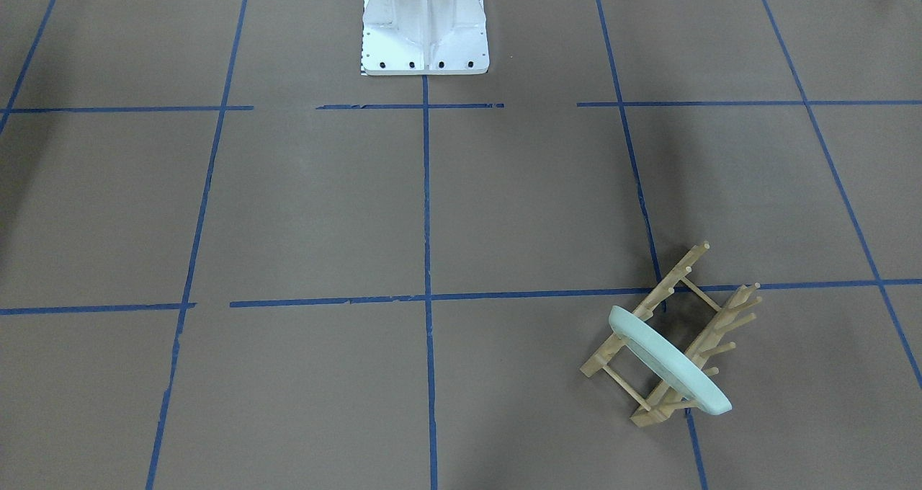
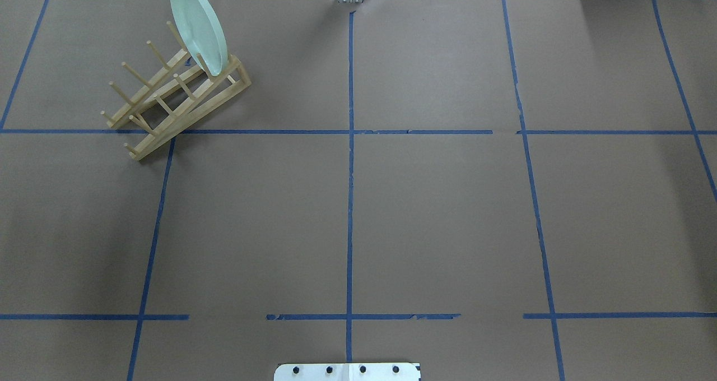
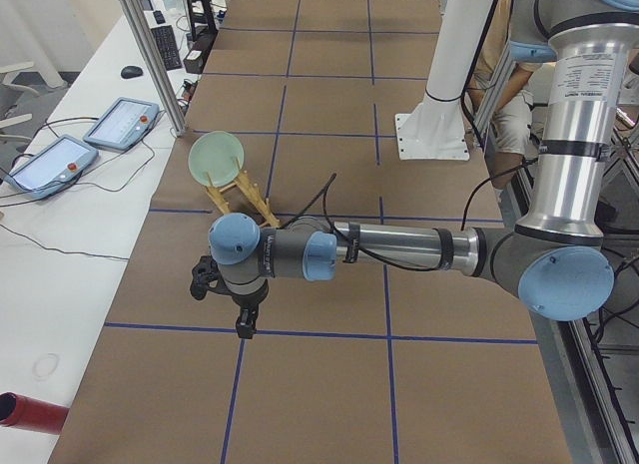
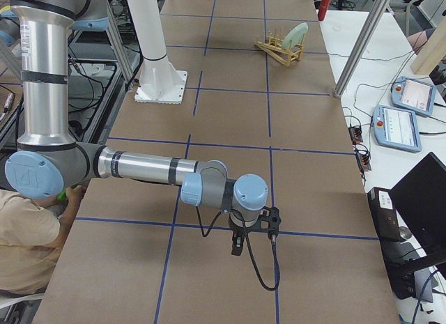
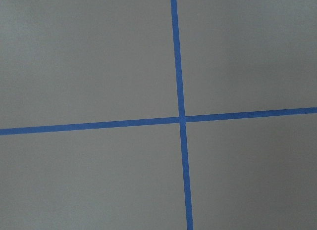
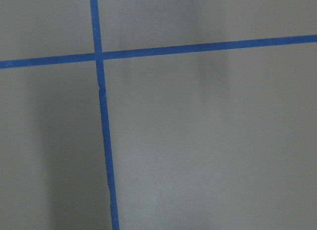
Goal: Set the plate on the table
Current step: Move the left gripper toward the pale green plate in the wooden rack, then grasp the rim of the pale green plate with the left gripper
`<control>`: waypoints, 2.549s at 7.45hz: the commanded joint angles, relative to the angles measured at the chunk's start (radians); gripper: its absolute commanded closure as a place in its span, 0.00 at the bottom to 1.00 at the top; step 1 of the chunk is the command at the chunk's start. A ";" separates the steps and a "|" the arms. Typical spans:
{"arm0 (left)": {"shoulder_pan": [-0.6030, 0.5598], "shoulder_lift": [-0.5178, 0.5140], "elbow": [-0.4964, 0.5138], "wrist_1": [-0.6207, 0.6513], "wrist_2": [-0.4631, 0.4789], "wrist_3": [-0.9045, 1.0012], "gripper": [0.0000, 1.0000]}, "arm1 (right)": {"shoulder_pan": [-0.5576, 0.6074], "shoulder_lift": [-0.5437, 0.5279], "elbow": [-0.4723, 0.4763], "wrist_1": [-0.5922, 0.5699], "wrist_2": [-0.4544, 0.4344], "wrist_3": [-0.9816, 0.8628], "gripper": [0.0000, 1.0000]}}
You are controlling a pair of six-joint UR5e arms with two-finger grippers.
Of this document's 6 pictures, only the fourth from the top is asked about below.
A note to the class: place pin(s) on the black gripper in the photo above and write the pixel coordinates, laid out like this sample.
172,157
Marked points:
237,232

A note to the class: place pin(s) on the light green plate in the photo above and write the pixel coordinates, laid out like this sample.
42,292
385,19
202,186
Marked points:
295,36

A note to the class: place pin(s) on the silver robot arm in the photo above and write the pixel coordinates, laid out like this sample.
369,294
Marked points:
48,159

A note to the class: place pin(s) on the black computer box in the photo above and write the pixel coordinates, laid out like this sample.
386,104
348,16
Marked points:
384,216

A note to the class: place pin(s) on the orange black connector block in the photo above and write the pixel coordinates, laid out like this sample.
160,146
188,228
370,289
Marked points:
355,132

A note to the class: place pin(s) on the black monitor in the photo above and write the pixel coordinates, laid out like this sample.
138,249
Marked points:
419,198

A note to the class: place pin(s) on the near teach pendant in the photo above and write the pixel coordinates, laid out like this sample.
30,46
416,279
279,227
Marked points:
396,128

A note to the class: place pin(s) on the teach pendant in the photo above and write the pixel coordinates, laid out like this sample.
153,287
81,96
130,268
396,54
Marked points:
414,95
396,128

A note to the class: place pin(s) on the wooden dish rack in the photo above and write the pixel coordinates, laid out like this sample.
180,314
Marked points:
272,46

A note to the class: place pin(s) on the person in beige shirt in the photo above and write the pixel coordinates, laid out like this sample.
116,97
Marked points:
32,238

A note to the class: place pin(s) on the far teach pendant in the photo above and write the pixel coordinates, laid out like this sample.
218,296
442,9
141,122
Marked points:
414,95

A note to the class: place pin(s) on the red cylinder bottle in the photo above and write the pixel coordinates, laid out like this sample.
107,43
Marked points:
324,5

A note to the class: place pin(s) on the wooden beam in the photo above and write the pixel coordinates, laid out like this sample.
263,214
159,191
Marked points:
432,52

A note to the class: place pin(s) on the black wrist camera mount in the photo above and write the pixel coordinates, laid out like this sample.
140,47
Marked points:
270,220

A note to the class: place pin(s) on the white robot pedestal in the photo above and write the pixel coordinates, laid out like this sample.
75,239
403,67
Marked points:
159,81

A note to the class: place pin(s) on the aluminium frame post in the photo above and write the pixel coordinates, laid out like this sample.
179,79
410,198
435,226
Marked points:
370,24

